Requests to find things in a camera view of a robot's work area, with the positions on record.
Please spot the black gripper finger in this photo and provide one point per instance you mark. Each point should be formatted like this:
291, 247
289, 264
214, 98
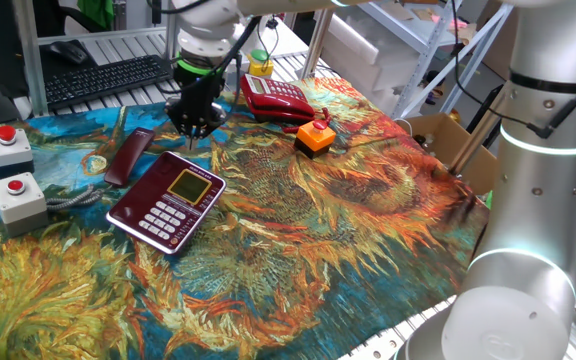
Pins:
182, 114
212, 117

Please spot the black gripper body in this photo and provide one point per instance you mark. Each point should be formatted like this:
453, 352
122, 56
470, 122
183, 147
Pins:
199, 90

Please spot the maroon telephone handset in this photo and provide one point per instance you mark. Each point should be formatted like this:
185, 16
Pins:
128, 160

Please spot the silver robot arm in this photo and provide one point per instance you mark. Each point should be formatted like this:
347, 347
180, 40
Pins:
543, 200

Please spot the red desk telephone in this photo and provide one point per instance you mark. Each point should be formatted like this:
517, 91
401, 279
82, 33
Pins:
273, 89

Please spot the red telephone handset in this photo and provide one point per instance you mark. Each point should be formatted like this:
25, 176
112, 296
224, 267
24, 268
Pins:
283, 111

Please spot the maroon telephone base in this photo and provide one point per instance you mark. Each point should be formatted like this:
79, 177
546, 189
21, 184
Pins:
138, 212

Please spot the yellow box green button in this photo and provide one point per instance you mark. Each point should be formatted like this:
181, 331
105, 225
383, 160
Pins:
260, 65

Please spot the black computer keyboard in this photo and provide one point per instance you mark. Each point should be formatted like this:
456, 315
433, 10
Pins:
103, 80

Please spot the orange box red button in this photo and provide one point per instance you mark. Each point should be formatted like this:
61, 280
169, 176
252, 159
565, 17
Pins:
313, 137

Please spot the black computer mouse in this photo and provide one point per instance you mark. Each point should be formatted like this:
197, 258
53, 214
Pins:
70, 52

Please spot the green cloth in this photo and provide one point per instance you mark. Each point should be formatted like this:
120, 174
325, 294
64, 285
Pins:
95, 12
489, 199

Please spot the sunflower painting tablecloth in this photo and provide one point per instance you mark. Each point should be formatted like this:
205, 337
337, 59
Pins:
293, 225

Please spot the white foam box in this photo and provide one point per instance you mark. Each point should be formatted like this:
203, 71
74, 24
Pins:
363, 55

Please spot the white box black base button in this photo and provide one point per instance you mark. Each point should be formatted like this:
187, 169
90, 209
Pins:
10, 150

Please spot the white box grey base button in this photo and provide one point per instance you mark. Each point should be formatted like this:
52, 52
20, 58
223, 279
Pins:
18, 205

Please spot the white metal shelving rack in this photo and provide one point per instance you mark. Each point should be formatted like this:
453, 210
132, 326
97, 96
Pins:
418, 35

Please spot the open cardboard box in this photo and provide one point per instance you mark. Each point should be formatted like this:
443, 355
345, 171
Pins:
473, 160

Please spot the aluminium frame post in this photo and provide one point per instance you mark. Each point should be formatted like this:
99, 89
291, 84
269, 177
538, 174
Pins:
315, 45
30, 60

